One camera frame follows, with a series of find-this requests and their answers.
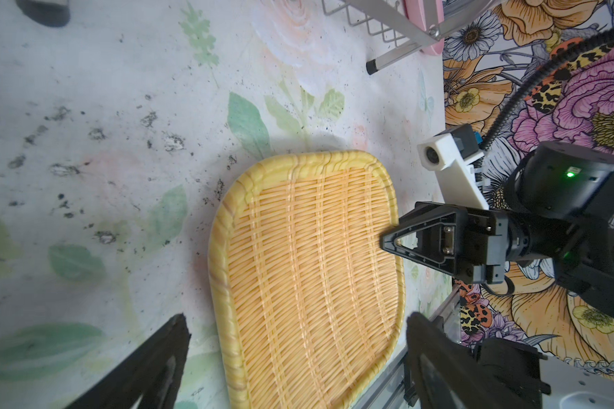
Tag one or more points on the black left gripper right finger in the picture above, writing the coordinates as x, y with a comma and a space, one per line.
443, 373

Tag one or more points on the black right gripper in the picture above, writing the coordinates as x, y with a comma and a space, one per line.
560, 204

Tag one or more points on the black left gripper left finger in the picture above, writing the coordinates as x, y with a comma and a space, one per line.
150, 377

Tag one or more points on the yellow woven-pattern tray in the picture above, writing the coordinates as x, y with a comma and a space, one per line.
308, 307

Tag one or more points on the pink plastic plate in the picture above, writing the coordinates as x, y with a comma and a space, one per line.
425, 14

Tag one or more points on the chrome two-tier dish rack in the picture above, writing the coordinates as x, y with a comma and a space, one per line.
386, 20

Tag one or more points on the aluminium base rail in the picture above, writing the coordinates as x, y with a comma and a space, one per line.
394, 387

